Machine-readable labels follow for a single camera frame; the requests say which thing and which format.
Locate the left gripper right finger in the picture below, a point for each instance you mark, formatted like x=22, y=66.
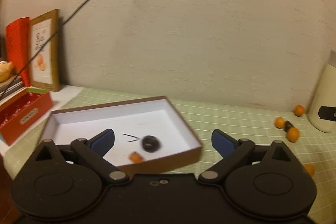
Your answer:
x=235, y=154

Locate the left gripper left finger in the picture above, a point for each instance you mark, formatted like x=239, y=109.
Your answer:
x=90, y=152

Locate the small orange fruit piece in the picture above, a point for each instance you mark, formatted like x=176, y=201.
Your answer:
x=135, y=157

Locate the small orange tangerine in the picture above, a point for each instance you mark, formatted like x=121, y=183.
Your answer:
x=279, y=122

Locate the dark round water chestnut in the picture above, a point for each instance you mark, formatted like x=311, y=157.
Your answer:
x=150, y=144

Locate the brown cardboard box white inside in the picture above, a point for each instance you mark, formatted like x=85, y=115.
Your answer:
x=131, y=121

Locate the orange tangerine by jug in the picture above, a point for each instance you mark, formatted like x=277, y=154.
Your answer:
x=299, y=110

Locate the red cloth book box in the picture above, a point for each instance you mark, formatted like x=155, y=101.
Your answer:
x=21, y=111

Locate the cream thermos jug grey lid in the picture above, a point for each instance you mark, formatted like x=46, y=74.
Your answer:
x=321, y=113

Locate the stack of grey books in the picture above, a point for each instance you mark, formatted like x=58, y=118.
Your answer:
x=14, y=87

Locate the small plush toy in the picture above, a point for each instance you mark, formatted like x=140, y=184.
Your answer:
x=5, y=70

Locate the red paper envelope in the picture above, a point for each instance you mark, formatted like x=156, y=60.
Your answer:
x=17, y=42

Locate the wooden picture frame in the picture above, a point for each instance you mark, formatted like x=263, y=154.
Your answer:
x=43, y=51

